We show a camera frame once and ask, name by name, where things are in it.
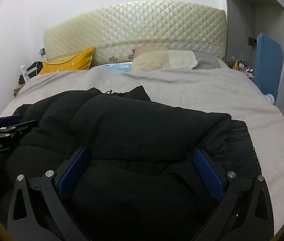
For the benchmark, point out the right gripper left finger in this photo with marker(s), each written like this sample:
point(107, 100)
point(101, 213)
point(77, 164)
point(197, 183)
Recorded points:
point(54, 186)

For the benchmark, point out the beige grey patchwork pillow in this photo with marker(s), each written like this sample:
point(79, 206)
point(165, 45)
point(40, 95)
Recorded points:
point(150, 58)

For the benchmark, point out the cream quilted headboard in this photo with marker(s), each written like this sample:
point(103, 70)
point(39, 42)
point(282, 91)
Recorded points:
point(116, 30)

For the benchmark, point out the wooden nightstand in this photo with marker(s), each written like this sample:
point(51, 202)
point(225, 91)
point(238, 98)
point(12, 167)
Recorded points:
point(17, 89)

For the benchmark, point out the grey bed sheet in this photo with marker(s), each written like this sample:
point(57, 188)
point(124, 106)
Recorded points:
point(217, 90)

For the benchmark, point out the grey white wardrobe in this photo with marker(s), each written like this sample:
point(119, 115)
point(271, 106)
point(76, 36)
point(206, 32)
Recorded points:
point(246, 20)

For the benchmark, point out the wall socket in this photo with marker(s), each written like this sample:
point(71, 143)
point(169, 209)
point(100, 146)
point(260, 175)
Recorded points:
point(42, 51)
point(252, 41)

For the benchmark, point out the wall socket right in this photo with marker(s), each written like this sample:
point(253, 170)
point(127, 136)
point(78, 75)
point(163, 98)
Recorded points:
point(252, 41)

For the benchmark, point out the bottles on side shelf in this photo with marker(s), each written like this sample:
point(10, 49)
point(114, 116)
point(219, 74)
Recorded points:
point(242, 66)

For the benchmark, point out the wall socket left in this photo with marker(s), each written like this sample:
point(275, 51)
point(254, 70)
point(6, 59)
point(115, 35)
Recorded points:
point(42, 51)

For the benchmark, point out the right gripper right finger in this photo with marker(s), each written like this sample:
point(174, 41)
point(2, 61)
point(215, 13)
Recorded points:
point(244, 210)

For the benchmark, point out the light blue cloth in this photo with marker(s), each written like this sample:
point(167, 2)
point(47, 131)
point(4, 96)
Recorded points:
point(121, 67)

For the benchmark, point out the yellow pillow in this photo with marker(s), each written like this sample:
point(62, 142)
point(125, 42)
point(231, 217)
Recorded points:
point(81, 61)

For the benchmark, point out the black puffer jacket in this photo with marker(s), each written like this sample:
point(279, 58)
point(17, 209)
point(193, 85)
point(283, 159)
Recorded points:
point(138, 181)

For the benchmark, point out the white spray bottle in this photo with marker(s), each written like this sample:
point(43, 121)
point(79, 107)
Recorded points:
point(24, 73)

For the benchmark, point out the black bag on nightstand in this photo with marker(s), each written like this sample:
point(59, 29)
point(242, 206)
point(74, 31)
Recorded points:
point(33, 71)

